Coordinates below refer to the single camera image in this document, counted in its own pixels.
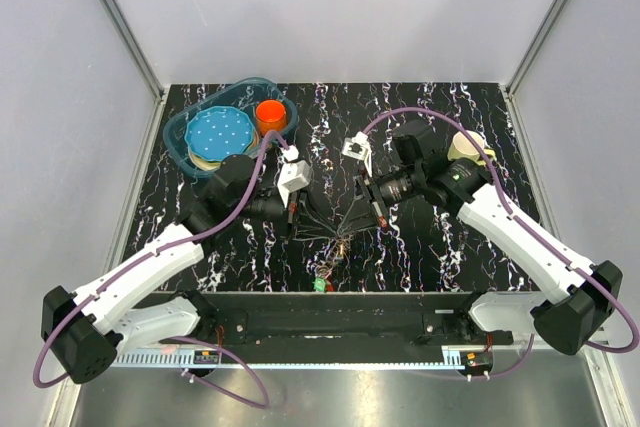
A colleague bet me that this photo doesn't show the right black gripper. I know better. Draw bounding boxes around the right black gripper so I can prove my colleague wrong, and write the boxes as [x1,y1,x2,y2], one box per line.
[337,164,424,237]

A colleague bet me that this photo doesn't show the blue dotted plate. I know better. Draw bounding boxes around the blue dotted plate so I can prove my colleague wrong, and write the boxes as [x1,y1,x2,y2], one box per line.
[184,106,255,151]

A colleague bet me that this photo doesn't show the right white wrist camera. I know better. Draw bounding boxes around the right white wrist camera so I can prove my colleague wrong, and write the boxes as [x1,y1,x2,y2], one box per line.
[342,132,372,176]

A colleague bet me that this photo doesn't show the blue plastic basket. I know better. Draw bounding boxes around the blue plastic basket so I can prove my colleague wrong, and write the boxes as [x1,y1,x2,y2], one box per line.
[162,77,299,180]

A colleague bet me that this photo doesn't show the orange plastic cup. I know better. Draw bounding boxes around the orange plastic cup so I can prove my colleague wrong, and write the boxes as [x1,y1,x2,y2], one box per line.
[255,99,288,136]

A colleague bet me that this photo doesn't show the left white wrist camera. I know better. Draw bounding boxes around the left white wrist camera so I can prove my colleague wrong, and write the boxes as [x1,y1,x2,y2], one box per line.
[276,145,311,207]

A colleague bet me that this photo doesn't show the cream yellow mug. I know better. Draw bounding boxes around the cream yellow mug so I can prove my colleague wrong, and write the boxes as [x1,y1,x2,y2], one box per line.
[447,131,495,165]

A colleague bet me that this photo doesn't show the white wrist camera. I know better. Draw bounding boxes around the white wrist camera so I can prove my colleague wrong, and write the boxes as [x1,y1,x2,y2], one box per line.
[342,132,372,176]
[276,145,311,207]

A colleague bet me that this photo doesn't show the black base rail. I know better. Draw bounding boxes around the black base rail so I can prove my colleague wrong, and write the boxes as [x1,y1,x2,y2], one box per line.
[134,290,551,353]

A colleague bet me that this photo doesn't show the beige plate under blue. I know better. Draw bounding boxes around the beige plate under blue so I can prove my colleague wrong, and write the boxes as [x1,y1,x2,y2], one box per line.
[188,144,258,171]

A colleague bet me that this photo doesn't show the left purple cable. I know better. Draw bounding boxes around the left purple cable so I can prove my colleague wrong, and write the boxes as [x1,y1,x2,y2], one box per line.
[32,130,296,389]

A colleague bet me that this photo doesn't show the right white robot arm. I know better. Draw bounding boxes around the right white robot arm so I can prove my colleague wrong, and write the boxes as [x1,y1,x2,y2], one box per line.
[341,118,623,355]

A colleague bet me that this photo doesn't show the green key tag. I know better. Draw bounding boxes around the green key tag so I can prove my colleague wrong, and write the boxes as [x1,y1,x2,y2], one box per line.
[314,277,327,292]

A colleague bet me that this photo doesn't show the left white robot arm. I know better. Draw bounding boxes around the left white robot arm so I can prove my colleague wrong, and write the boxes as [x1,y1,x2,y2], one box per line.
[33,148,322,388]

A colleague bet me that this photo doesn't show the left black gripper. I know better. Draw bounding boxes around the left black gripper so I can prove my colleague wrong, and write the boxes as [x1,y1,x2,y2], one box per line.
[234,186,338,244]

